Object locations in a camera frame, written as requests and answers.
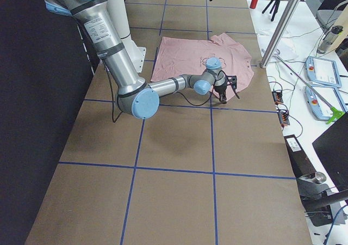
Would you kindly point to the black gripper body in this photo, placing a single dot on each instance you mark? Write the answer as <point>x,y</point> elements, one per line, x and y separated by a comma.
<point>220,88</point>

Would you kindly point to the pink t-shirt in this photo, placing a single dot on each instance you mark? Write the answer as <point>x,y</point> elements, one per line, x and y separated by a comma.
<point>183,56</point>

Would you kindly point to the upper orange connector block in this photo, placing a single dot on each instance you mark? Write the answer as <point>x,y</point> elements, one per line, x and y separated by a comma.
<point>277,96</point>

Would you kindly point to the orange connector block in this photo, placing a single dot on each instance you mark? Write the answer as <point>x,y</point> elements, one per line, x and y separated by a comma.
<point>283,116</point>
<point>277,96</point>

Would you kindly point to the lower orange connector block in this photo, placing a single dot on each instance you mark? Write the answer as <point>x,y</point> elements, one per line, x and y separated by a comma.
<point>283,116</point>

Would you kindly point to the black tripod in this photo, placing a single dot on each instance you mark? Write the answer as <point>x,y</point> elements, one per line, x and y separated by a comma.
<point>273,11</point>

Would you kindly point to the lower teach pendant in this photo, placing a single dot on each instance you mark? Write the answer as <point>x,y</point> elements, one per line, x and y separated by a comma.
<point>320,110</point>

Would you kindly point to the teach pendant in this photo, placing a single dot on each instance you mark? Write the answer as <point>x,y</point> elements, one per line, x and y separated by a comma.
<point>320,110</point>
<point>323,71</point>

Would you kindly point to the upper teach pendant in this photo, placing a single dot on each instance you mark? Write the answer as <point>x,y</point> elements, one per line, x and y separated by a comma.
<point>323,71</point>

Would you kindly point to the black power box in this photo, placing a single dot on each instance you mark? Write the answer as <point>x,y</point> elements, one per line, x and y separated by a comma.
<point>299,160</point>

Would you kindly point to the reacher grabber tool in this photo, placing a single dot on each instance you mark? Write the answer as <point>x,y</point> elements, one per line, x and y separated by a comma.
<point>336,114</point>

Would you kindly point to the clear water bottle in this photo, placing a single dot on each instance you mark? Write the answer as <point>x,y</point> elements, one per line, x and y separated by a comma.
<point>329,38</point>

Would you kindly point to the black monitor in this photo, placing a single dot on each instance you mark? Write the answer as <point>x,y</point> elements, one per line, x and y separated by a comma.
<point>331,149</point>

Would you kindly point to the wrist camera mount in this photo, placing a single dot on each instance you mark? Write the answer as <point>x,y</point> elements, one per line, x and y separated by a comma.
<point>232,82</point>

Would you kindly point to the aluminium frame post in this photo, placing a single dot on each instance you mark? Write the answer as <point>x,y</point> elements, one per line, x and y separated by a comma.
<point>284,20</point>

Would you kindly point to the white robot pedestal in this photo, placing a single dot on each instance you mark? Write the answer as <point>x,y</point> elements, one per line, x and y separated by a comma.
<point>117,12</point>

